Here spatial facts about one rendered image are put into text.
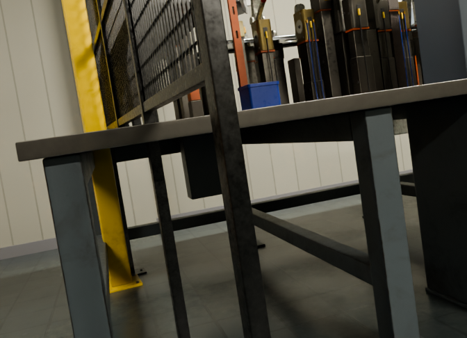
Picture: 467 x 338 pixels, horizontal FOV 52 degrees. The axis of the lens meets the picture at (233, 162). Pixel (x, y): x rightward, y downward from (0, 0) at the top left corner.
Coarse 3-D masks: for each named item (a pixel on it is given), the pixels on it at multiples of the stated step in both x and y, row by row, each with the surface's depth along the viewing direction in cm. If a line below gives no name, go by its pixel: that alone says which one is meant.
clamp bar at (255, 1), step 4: (252, 0) 184; (256, 0) 184; (260, 0) 185; (252, 4) 184; (256, 4) 185; (252, 8) 185; (256, 8) 185; (252, 12) 186; (256, 12) 185; (252, 16) 186
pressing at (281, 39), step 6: (414, 30) 230; (276, 36) 194; (282, 36) 194; (288, 36) 195; (294, 36) 196; (228, 42) 187; (246, 42) 196; (252, 42) 199; (282, 42) 210; (288, 42) 213; (294, 42) 215; (228, 48) 203; (198, 54) 205
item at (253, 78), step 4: (248, 48) 199; (252, 48) 199; (248, 52) 199; (252, 52) 199; (248, 56) 199; (252, 56) 199; (248, 60) 199; (252, 60) 200; (248, 64) 199; (252, 64) 200; (248, 68) 199; (252, 68) 200; (252, 72) 200; (252, 76) 200; (252, 80) 200; (256, 80) 201
